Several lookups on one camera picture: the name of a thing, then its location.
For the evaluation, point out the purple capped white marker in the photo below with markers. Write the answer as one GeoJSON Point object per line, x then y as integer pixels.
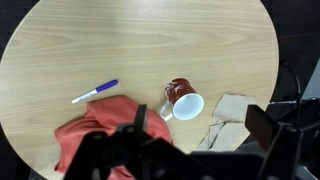
{"type": "Point", "coordinates": [100, 88]}

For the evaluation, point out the red mug white inside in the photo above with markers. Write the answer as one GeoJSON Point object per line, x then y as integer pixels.
{"type": "Point", "coordinates": [178, 91]}

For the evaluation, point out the brown paper napkin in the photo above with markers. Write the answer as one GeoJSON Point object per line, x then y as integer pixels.
{"type": "Point", "coordinates": [235, 106]}
{"type": "Point", "coordinates": [226, 135]}

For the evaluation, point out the orange red cloth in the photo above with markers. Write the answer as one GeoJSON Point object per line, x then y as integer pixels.
{"type": "Point", "coordinates": [106, 116]}

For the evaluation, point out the black office chair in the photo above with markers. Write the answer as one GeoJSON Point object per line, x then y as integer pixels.
{"type": "Point", "coordinates": [296, 86]}

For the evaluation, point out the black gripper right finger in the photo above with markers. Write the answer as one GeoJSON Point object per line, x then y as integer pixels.
{"type": "Point", "coordinates": [261, 125]}

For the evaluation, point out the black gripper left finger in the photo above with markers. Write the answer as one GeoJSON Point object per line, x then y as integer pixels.
{"type": "Point", "coordinates": [140, 116]}

